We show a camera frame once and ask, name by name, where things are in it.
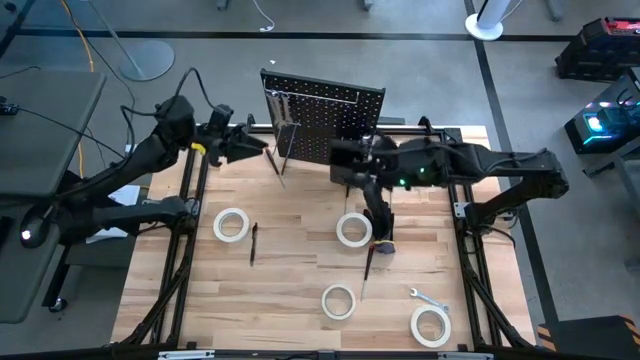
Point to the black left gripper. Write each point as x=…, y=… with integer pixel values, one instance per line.
x=222, y=147

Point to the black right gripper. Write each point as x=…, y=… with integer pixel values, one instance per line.
x=387, y=162

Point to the black work glove grey cuff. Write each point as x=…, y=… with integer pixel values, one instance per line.
x=380, y=220

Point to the silver metal tool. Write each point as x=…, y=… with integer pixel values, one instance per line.
x=367, y=141

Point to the white masking tape roll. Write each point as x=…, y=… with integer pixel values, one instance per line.
x=216, y=225
x=414, y=326
x=339, y=230
x=324, y=302

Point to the black metal pegboard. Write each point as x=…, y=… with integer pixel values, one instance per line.
x=325, y=120

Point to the black red-capped screwdriver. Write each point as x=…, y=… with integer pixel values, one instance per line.
x=369, y=262

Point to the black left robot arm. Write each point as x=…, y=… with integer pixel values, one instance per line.
x=125, y=165

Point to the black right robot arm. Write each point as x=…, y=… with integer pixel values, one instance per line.
x=500, y=160

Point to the grey plate behind table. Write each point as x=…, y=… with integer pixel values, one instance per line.
x=387, y=120

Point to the black pen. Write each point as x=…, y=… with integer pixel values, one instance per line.
x=253, y=245

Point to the grey round floor stand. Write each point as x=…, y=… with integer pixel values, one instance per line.
x=150, y=60

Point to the white printed paper sheet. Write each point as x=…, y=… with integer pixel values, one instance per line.
x=125, y=195

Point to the white round floor stand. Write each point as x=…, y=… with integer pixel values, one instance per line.
x=482, y=31

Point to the grey desk top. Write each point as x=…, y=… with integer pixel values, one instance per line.
x=45, y=140

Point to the black computer mouse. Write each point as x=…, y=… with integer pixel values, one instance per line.
x=35, y=225

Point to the black computer with coloured lights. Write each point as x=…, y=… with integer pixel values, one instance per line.
x=600, y=135

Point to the black desk clamp device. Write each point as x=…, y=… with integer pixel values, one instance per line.
x=7, y=109

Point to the black desk leg with caster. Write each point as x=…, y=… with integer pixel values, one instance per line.
x=58, y=304

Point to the black red-topped equipment case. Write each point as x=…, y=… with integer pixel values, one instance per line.
x=595, y=55

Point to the black hazard-striped box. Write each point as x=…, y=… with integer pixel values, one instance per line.
x=585, y=340

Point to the grey lower desk tray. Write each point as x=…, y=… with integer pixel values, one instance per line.
x=20, y=290

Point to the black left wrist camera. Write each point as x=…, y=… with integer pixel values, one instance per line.
x=220, y=117

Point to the black aluminium table frame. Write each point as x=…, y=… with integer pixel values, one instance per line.
x=410, y=131

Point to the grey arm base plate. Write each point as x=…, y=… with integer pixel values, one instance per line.
x=464, y=210

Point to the silver frame bracket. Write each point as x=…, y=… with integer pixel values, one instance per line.
x=185, y=355
x=465, y=356

